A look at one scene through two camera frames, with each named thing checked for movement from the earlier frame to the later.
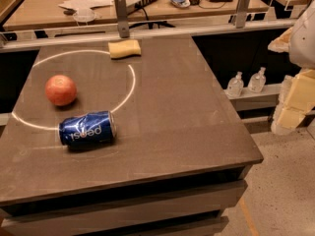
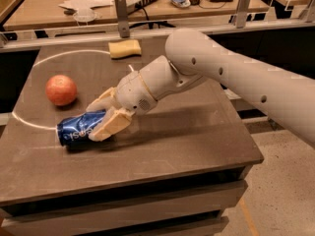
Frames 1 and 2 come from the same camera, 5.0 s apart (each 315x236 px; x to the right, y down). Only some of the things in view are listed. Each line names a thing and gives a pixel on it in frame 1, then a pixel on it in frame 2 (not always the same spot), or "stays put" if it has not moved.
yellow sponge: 124,48 stays put
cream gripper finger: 296,97 → 118,120
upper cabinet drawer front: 109,214 stays put
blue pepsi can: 88,128 stays put
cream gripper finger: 282,43 → 104,101
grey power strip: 141,1 stays put
